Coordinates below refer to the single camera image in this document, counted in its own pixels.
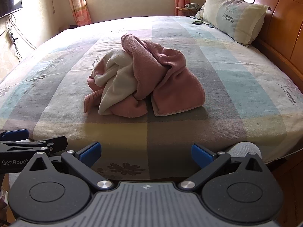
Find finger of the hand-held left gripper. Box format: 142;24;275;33
0;136;68;157
0;129;29;142

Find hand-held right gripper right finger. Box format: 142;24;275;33
178;143;264;191

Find pink and white sweater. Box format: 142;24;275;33
83;33;206;119

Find wooden nightstand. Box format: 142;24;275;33
175;7;198;17

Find bed with patchwork sheet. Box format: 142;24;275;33
0;15;303;180

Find wall television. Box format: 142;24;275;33
0;0;23;18

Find wooden headboard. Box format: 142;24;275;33
217;0;303;93

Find black wall cables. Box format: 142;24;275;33
6;14;36;62

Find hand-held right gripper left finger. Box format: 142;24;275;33
28;141;114;191

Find person's grey trouser leg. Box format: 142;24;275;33
226;142;263;161

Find large printed pillow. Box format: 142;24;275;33
202;0;271;47

